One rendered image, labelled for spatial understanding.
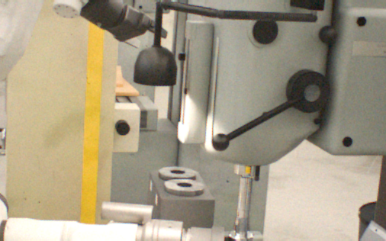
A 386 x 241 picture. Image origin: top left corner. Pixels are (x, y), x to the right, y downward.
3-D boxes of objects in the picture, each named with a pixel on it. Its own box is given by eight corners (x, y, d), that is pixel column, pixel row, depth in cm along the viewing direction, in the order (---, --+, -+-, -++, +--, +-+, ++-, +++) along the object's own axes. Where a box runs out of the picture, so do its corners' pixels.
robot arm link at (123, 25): (114, 52, 197) (77, 29, 189) (122, 19, 200) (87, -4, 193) (146, 40, 188) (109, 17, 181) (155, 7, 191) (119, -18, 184)
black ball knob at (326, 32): (322, 44, 126) (324, 26, 125) (314, 42, 129) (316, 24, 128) (339, 45, 127) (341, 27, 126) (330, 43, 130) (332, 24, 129)
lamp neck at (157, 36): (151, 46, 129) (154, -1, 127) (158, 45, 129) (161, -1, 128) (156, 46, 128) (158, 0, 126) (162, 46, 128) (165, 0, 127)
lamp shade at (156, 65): (125, 79, 131) (127, 42, 129) (161, 78, 135) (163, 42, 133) (147, 87, 125) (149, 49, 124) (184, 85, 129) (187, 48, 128)
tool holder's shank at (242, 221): (249, 237, 143) (255, 179, 140) (233, 236, 143) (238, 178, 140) (249, 232, 146) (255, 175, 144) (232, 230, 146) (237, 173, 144)
